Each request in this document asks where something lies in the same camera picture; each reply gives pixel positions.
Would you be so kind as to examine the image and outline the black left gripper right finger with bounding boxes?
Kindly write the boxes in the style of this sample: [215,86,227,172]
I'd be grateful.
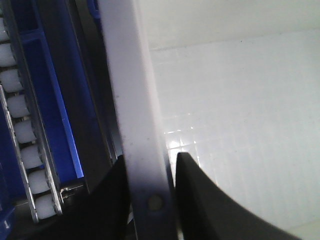
[175,152,320,240]

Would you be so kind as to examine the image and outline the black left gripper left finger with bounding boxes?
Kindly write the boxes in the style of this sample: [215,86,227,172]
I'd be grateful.
[22,155,131,240]

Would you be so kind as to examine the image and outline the white plastic tote bin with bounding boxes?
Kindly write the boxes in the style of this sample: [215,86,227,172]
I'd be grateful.
[98,0,320,240]

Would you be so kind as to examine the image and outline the blue bin left front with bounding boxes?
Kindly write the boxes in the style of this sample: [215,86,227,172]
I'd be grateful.
[0,0,98,240]

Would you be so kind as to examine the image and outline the left white roller track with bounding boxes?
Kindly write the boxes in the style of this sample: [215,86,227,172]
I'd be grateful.
[0,0,63,223]

